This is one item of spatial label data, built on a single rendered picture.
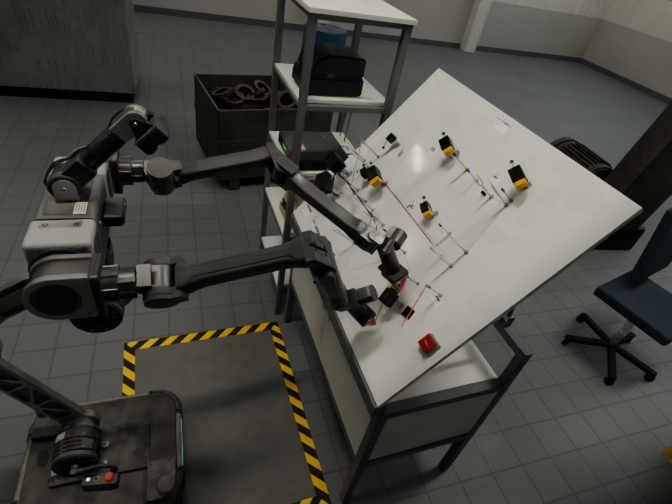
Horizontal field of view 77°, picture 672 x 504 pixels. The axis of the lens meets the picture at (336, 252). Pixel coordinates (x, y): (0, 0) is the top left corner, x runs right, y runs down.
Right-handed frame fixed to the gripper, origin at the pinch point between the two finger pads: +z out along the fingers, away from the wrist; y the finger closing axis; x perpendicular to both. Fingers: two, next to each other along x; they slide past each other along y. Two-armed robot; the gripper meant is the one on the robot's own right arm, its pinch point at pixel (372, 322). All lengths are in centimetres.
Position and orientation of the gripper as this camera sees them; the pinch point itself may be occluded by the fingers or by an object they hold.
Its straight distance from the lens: 160.2
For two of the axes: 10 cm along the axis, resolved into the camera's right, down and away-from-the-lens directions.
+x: -7.0, 7.1, -0.3
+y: -4.8, -4.5, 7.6
